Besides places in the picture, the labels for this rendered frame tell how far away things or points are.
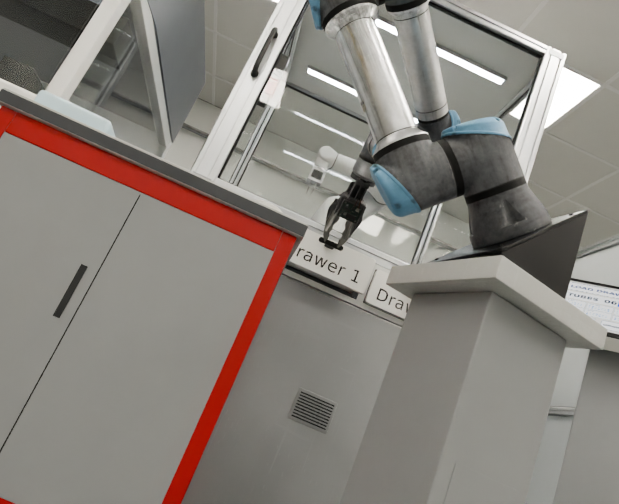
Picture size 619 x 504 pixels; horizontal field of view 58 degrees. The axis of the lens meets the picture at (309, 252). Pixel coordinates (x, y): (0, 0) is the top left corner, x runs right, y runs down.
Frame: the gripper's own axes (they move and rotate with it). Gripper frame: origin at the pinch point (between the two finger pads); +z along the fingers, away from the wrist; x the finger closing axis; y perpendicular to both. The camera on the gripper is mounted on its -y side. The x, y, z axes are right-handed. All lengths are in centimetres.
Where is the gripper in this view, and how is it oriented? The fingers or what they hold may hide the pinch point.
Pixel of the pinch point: (333, 239)
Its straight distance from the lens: 156.4
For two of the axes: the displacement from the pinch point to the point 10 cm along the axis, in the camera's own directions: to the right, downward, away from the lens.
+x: 9.1, 4.1, 0.6
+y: -0.7, 3.1, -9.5
